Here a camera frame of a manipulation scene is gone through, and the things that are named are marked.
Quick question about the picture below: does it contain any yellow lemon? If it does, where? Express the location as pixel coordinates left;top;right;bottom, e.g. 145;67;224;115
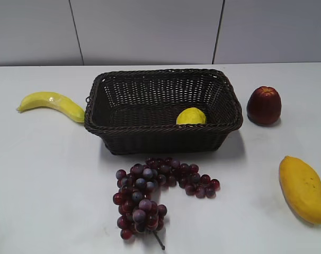
176;107;207;125

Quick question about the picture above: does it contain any black woven basket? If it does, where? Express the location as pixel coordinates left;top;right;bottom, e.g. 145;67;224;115
84;68;243;155

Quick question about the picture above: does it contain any purple grape bunch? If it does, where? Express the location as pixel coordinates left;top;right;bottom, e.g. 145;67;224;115
112;157;220;250

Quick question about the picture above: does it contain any yellow banana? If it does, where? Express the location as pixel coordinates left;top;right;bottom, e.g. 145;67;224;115
16;92;85;123

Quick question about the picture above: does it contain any red apple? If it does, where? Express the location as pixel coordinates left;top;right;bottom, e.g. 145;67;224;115
246;86;282;125

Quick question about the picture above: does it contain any yellow mango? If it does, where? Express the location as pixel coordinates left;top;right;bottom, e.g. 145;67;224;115
279;156;321;225

